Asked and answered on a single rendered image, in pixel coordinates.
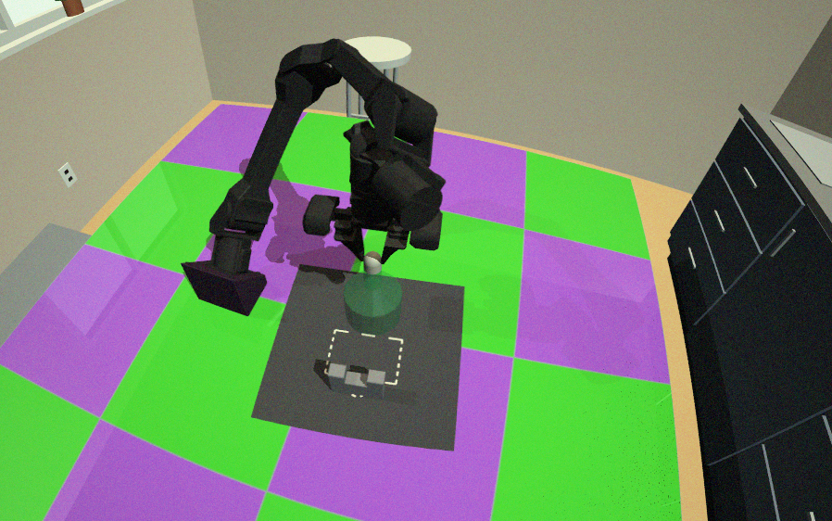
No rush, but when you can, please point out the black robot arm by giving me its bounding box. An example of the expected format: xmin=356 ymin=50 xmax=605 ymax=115
xmin=205 ymin=39 xmax=446 ymax=275

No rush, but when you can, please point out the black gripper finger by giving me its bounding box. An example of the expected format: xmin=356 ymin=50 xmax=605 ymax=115
xmin=381 ymin=232 xmax=409 ymax=264
xmin=334 ymin=227 xmax=364 ymax=261

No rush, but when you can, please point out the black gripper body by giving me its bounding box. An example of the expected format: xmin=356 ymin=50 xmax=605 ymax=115
xmin=302 ymin=184 xmax=443 ymax=251

